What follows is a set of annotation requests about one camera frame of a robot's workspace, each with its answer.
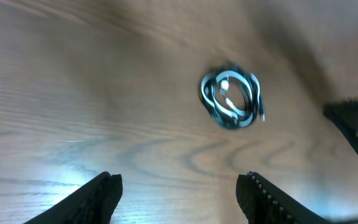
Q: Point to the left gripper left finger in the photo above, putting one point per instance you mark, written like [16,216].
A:
[93,203]

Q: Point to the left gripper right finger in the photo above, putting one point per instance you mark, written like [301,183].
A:
[262,202]

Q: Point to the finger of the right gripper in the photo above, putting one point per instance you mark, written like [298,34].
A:
[357,124]

